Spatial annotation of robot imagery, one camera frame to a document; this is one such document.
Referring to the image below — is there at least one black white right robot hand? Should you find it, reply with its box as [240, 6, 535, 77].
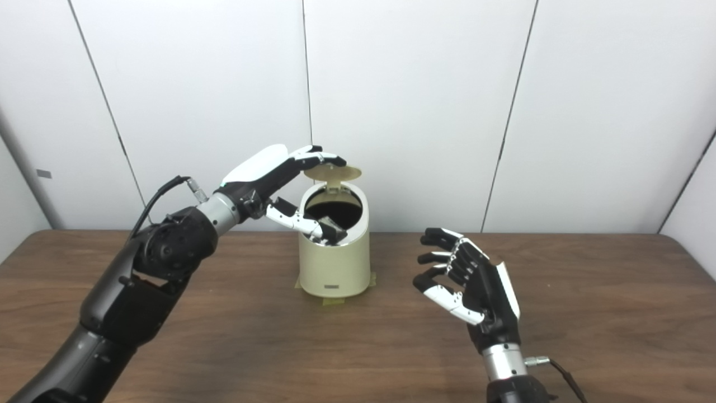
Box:
[413, 227, 522, 354]

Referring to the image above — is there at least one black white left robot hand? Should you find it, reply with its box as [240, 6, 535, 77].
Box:
[215, 144, 347, 245]

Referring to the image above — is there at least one cream round bin lid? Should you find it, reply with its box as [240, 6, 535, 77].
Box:
[304, 162, 362, 194]

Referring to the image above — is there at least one cream-colored cylindrical bin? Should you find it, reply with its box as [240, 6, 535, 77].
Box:
[298, 182, 371, 298]

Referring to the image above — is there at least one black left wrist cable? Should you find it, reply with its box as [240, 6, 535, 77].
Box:
[130, 175, 209, 238]

